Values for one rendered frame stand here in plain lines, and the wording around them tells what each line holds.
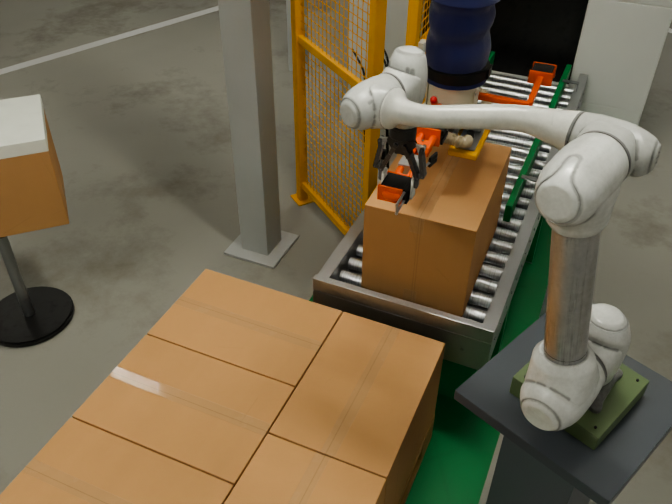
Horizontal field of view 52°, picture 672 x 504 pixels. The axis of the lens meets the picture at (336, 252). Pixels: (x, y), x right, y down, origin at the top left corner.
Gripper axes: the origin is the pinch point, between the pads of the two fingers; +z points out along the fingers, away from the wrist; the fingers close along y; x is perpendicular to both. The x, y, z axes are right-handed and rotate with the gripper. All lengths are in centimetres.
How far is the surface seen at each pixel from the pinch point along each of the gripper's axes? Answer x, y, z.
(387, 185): 4.0, 2.0, -2.0
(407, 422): 27, -18, 68
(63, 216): -4, 143, 57
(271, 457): 56, 15, 69
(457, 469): -1, -33, 123
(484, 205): -41, -19, 28
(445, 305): -25, -14, 64
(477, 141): -51, -11, 9
